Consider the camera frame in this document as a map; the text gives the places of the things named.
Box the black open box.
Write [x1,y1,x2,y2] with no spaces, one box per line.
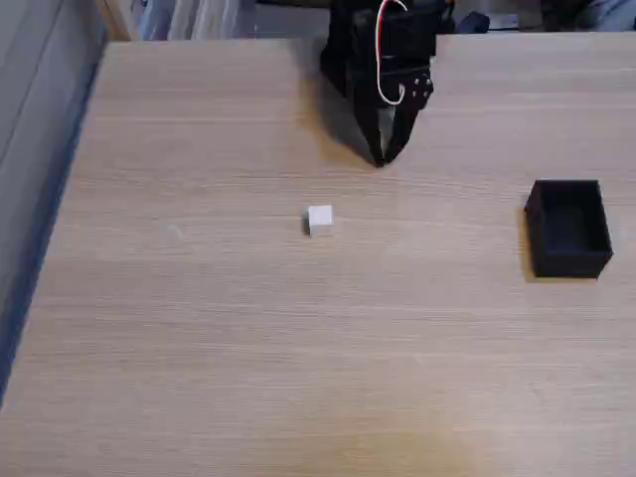
[524,178,615,280]

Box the white block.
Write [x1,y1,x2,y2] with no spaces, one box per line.
[301,204,336,239]

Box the wooden post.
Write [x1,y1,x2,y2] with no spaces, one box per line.
[95,0,139,43]

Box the dark blue object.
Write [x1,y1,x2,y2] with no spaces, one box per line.
[455,12,492,36]

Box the white cloth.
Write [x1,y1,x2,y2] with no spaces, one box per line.
[137,0,257,42]

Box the white and red gripper cable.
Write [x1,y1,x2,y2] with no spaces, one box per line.
[375,0,409,107]

